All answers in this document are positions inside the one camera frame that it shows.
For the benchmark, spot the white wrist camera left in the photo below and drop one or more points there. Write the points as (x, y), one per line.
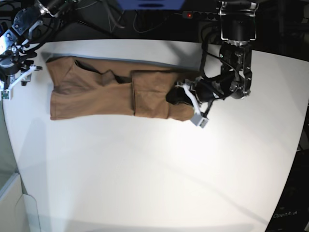
(199, 120)

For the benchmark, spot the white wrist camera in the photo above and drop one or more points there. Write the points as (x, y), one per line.
(6, 94)
(199, 120)

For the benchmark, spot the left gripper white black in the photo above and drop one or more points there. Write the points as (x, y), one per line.
(201, 92)

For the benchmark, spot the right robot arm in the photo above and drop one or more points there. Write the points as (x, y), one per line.
(15, 63)

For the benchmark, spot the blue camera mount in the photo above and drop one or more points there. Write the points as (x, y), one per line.
(150, 4)

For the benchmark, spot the brown t-shirt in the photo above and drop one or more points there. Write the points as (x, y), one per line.
(85, 86)

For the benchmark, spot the white power strip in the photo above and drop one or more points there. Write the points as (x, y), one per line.
(200, 16)

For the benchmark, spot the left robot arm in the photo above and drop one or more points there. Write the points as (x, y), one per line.
(237, 31)

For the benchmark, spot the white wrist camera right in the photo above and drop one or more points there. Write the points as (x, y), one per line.
(6, 94)

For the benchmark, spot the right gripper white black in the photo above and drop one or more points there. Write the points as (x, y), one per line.
(23, 76)

